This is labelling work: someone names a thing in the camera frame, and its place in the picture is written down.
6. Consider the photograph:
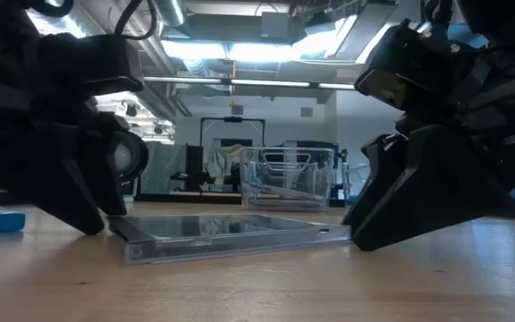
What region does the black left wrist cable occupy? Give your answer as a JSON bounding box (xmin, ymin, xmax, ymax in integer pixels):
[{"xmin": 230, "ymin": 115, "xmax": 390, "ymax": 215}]
[{"xmin": 114, "ymin": 0, "xmax": 158, "ymax": 42}]

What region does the grey fabric cover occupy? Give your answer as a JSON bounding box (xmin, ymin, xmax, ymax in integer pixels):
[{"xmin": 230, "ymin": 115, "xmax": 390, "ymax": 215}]
[{"xmin": 143, "ymin": 141, "xmax": 188, "ymax": 195}]

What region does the long ceiling light strip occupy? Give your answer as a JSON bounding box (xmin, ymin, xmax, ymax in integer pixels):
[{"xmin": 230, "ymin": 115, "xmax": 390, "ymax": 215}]
[{"xmin": 143, "ymin": 75, "xmax": 357, "ymax": 91}]

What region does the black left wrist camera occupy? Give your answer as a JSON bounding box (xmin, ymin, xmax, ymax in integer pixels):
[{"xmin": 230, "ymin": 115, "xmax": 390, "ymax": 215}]
[{"xmin": 38, "ymin": 32, "xmax": 146, "ymax": 97}]

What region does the silver air duct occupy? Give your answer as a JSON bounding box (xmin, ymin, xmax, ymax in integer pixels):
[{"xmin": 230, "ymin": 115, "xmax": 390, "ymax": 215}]
[{"xmin": 152, "ymin": 0, "xmax": 186, "ymax": 28}]

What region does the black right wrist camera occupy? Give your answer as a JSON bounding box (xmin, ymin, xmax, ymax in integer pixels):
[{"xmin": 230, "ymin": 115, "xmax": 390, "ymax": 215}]
[{"xmin": 353, "ymin": 18, "xmax": 462, "ymax": 112}]

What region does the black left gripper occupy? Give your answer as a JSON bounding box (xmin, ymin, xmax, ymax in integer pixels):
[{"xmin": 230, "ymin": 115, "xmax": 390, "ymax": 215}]
[{"xmin": 0, "ymin": 0, "xmax": 129, "ymax": 236}]

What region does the white fabric cover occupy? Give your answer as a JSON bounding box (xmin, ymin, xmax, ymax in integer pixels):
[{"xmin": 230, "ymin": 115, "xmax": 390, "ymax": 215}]
[{"xmin": 204, "ymin": 143, "xmax": 246, "ymax": 192}]

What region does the black clear jewel case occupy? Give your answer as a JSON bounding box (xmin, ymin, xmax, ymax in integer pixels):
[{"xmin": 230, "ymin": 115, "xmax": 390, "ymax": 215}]
[
  {"xmin": 244, "ymin": 199, "xmax": 330, "ymax": 211},
  {"xmin": 244, "ymin": 181, "xmax": 328, "ymax": 203},
  {"xmin": 107, "ymin": 213, "xmax": 352, "ymax": 266}
]

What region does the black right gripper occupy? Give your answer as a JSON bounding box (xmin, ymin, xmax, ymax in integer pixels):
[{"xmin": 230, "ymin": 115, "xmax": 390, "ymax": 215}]
[{"xmin": 397, "ymin": 0, "xmax": 515, "ymax": 146}]

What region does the black computer tower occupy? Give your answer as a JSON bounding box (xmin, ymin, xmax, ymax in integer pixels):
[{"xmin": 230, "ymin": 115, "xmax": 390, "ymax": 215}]
[{"xmin": 184, "ymin": 145, "xmax": 205, "ymax": 192}]

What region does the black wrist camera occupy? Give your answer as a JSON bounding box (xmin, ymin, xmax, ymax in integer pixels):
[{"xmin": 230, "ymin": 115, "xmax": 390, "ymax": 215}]
[
  {"xmin": 38, "ymin": 32, "xmax": 146, "ymax": 97},
  {"xmin": 353, "ymin": 18, "xmax": 462, "ymax": 112}
]

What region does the black background frame rig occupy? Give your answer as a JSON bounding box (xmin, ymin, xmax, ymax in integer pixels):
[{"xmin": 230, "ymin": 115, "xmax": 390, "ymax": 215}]
[{"xmin": 199, "ymin": 116, "xmax": 267, "ymax": 151}]

